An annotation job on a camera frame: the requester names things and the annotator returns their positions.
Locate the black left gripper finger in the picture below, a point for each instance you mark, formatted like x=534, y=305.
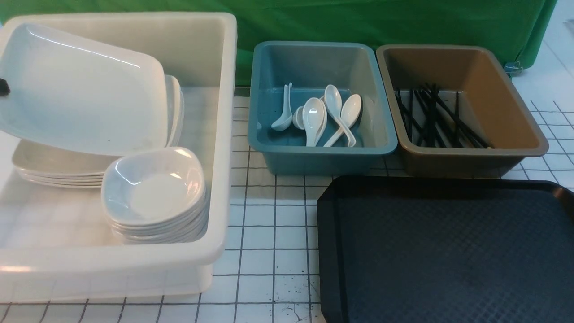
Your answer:
x=4, y=88

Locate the large white square plate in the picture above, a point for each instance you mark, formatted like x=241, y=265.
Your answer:
x=78, y=94

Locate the white spoon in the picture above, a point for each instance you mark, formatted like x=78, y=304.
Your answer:
x=285, y=120
x=314, y=120
x=334, y=106
x=297, y=119
x=351, y=111

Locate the stack of white plates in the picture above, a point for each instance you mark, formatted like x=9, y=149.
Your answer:
x=46, y=161

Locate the large white plastic tub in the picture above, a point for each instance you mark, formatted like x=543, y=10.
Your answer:
x=55, y=243

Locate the stack of white bowls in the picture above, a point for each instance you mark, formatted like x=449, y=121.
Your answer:
x=156, y=197

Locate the teal plastic bin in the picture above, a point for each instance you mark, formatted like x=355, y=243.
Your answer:
x=308, y=68

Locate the black serving tray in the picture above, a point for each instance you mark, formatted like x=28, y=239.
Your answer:
x=424, y=250

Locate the black chopsticks pile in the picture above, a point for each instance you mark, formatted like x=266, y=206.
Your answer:
x=433, y=119

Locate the brown plastic bin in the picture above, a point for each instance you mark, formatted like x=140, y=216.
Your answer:
x=490, y=104

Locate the metal clip on cloth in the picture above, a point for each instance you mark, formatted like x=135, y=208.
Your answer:
x=513, y=68

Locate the green cloth backdrop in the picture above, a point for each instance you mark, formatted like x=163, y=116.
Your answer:
x=512, y=29

